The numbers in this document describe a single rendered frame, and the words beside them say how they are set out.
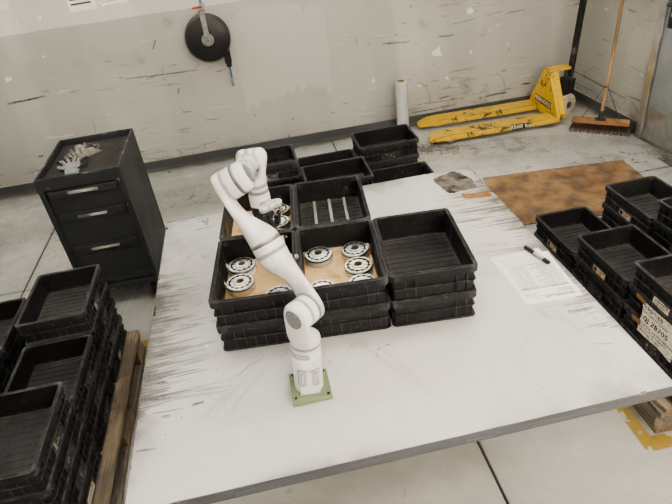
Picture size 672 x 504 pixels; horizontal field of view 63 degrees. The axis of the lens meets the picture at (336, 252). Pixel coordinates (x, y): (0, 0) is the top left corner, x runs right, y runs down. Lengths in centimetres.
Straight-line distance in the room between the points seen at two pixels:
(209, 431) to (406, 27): 418
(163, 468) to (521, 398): 106
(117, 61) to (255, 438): 396
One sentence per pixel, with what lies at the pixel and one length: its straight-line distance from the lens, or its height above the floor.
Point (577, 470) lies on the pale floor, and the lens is 252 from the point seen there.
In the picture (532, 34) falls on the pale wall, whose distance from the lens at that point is 575.
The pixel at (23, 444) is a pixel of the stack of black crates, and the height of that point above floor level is 49.
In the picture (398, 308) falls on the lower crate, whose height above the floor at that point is 80.
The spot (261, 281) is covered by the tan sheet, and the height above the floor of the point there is 83.
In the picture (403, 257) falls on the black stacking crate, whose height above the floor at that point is 83.
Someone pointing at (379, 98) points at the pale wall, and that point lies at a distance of 534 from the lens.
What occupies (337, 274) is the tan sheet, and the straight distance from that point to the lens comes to 202.
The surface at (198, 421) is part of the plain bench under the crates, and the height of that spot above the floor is 70.
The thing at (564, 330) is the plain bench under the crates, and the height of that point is 70.
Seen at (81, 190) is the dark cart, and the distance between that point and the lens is 329.
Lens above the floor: 201
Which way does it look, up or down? 34 degrees down
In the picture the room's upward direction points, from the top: 8 degrees counter-clockwise
